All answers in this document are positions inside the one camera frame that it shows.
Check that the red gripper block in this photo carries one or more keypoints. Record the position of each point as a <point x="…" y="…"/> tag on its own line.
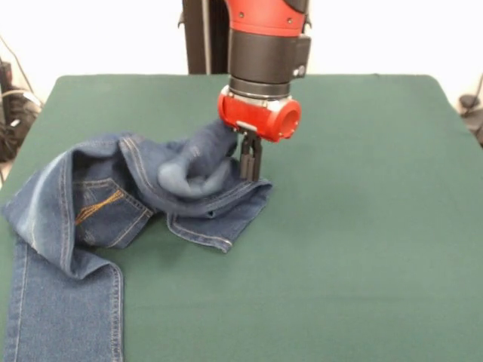
<point x="256" y="117"/>

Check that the blue denim jeans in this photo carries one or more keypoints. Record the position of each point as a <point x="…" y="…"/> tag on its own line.
<point x="56" y="301"/>

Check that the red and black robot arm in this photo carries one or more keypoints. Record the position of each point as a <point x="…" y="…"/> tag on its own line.
<point x="268" y="49"/>

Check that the dark green table cloth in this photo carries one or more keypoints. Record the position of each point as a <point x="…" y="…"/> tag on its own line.
<point x="339" y="245"/>

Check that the black metal column stand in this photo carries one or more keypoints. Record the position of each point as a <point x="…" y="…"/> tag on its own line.
<point x="205" y="37"/>

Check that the black round plug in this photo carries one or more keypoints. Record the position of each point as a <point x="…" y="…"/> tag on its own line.
<point x="468" y="101"/>

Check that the black upright power strip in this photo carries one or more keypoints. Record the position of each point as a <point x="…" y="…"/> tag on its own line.
<point x="6" y="75"/>

